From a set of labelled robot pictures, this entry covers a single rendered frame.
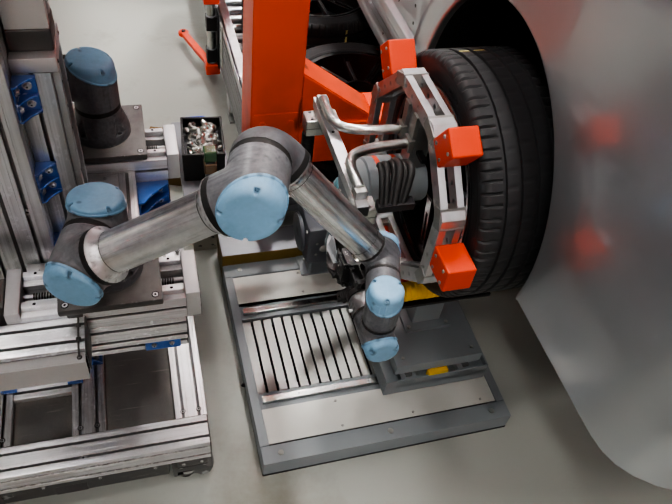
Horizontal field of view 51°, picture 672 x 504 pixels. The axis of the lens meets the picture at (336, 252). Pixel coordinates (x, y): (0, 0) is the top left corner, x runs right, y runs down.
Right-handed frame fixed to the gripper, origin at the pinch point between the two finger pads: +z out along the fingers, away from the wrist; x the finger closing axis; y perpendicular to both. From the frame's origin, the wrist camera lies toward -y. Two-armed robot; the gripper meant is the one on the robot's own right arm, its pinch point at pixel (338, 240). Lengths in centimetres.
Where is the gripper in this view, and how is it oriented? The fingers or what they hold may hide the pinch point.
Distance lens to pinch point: 171.0
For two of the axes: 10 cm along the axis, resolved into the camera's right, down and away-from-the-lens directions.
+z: -2.6, -7.4, 6.3
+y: 1.1, -6.7, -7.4
